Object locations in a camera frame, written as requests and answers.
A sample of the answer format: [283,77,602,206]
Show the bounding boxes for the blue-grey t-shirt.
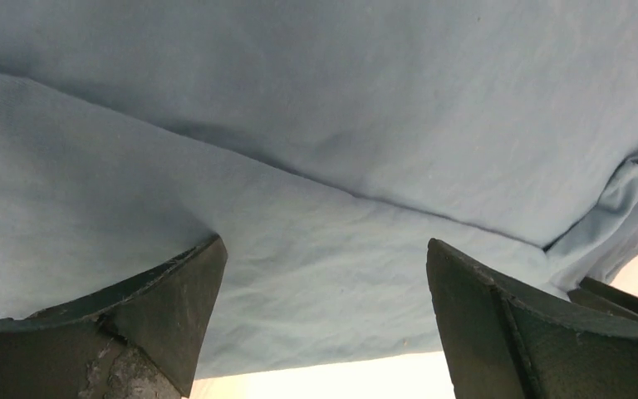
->
[0,1,638,377]

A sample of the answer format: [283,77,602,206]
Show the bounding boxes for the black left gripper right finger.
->
[426,239,638,398]

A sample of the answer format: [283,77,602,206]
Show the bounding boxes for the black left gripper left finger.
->
[0,236,228,398]

